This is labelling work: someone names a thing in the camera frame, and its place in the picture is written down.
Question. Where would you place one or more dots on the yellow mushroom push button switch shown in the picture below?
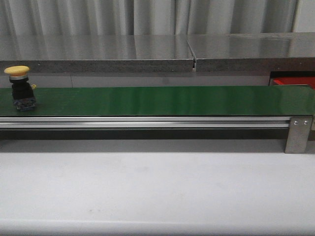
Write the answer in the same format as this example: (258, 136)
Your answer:
(22, 91)

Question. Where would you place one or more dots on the green conveyor belt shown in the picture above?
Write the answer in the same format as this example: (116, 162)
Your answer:
(167, 101)

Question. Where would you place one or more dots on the grey stone counter slab left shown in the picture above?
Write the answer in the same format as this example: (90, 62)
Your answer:
(97, 53)

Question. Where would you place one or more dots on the grey stone counter slab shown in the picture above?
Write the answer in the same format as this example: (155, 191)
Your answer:
(97, 53)
(262, 52)

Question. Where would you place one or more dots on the grey stone counter slab right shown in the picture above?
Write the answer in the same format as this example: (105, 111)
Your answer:
(262, 52)

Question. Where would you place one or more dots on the red plastic tray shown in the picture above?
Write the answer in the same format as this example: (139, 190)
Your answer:
(296, 81)

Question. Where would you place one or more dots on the grey curtain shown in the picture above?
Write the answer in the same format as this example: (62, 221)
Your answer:
(158, 17)

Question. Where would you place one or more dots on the steel conveyor support bracket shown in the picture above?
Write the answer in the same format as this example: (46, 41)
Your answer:
(299, 130)

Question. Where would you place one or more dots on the aluminium conveyor frame rail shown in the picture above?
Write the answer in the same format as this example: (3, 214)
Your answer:
(157, 122)

